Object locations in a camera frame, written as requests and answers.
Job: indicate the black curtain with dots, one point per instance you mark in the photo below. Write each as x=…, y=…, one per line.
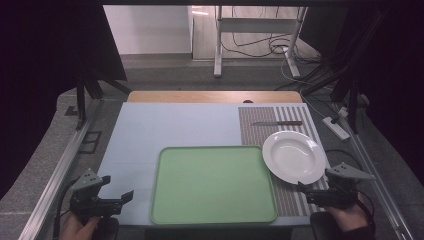
x=390, y=66
x=50, y=66

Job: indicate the light blue table mat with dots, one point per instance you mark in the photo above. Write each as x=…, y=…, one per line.
x=166, y=126

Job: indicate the black stand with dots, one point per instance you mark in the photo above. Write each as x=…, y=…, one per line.
x=81, y=100
x=351, y=100

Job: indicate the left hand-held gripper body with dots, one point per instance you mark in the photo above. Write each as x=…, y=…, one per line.
x=87, y=200

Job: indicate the green tray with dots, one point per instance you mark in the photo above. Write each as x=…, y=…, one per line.
x=213, y=185

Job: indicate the person's right hand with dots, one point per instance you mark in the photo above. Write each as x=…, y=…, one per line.
x=350, y=216

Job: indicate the striped placemat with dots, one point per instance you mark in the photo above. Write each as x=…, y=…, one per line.
x=255, y=130

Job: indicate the aluminium rail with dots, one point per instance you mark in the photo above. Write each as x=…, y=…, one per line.
x=376, y=193
x=56, y=173

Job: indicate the white metal desk frame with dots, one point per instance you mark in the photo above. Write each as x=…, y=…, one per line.
x=256, y=25

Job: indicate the white power strip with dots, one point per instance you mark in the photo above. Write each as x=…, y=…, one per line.
x=336, y=128

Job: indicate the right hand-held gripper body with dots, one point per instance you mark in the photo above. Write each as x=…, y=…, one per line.
x=336, y=195

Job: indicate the white plate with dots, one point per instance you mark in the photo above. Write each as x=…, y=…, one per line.
x=293, y=156

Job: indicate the person's left hand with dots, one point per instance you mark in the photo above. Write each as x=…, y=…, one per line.
x=77, y=228

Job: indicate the wooden table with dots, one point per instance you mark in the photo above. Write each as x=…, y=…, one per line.
x=200, y=96

